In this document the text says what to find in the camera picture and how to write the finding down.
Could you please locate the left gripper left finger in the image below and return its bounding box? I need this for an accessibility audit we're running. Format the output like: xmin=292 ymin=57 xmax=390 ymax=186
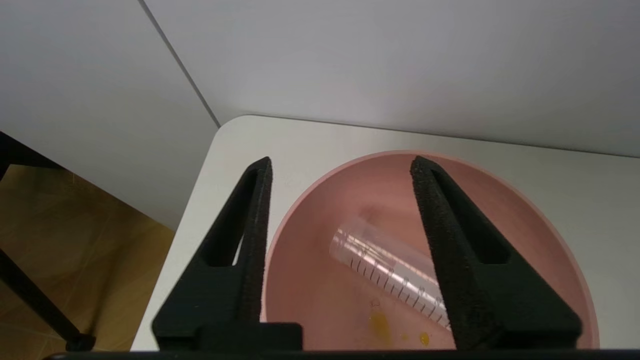
xmin=152 ymin=156 xmax=273 ymax=351

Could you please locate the test tube with red pigment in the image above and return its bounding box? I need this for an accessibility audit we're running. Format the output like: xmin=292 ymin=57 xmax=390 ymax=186
xmin=329 ymin=216 xmax=453 ymax=332

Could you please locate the pink bowl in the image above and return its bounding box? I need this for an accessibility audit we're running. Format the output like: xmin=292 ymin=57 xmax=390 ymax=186
xmin=260 ymin=150 xmax=600 ymax=351

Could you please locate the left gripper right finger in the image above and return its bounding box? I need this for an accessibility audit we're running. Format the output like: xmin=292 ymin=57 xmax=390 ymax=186
xmin=410 ymin=155 xmax=583 ymax=351

